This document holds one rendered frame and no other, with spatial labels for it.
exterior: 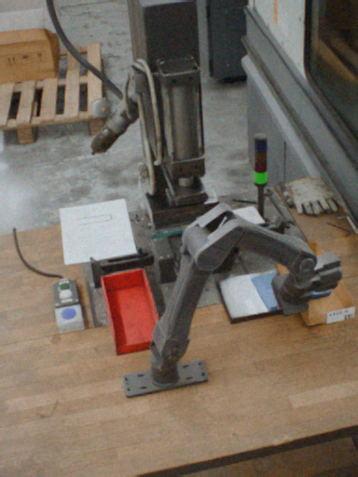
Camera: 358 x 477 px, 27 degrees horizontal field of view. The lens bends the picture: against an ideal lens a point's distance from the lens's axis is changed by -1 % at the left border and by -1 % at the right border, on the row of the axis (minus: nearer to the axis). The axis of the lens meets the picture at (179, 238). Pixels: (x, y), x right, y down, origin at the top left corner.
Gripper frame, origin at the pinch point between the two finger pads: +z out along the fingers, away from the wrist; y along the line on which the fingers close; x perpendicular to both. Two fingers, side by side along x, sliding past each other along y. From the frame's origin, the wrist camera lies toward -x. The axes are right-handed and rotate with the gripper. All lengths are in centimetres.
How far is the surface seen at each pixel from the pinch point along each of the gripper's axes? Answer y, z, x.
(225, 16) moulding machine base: 252, 194, -92
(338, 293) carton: -0.1, 2.1, -16.4
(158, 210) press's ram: 31.0, -5.0, 24.8
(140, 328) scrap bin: 5.0, 7.3, 35.9
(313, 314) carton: -3.9, 1.7, -7.7
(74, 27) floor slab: 371, 324, -13
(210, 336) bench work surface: -2.6, 3.3, 19.8
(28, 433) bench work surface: -17, -4, 68
